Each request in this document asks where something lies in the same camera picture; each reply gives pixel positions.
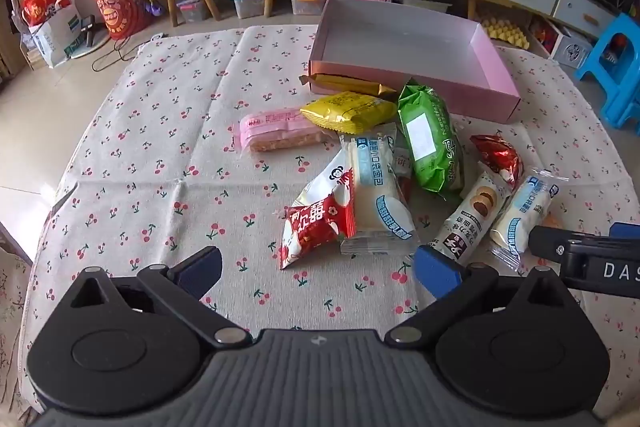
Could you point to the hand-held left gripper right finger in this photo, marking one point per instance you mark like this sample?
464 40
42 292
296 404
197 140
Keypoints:
435 271

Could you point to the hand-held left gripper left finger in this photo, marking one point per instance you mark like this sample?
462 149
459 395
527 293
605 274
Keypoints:
202 268

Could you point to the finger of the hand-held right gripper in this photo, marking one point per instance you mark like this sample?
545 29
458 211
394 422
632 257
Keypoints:
547 243

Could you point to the white blue bread packet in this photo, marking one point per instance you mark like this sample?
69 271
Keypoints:
375 187
520 217

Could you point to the white cookie packet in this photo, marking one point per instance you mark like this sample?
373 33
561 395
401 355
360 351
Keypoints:
470 212

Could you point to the red foil snack packet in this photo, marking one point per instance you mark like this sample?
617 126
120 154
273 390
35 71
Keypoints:
500 157

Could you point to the green chips bag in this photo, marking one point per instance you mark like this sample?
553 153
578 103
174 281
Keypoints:
442 162

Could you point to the red white snack packet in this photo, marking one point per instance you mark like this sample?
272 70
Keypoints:
315 227

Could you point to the pink snack packet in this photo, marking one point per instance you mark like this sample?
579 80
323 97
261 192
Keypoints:
280 127

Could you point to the yellow snack packet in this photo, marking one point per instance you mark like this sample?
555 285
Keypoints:
350 109

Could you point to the gold snack packet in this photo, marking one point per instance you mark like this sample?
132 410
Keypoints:
345 83

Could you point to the pink cardboard box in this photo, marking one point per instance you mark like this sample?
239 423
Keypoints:
400 37

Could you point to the cherry print cloth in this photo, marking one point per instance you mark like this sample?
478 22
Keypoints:
175 132

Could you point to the white printed box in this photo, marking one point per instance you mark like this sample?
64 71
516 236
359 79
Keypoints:
572 49

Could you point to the pale floral cloth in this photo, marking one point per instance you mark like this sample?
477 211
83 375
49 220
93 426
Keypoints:
10 307

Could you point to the yellow egg tray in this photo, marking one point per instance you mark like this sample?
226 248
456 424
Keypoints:
505 32

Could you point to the blue plastic stool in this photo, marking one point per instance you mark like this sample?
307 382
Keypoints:
617 37

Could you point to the black handheld device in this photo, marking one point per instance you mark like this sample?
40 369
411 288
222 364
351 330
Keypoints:
89 29

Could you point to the red printed gift bag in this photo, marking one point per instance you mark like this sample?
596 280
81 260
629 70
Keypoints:
117 12

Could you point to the white paper bag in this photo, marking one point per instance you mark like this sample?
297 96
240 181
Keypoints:
52 42

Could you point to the red plastic bag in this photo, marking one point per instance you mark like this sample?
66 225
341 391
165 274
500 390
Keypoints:
40 4

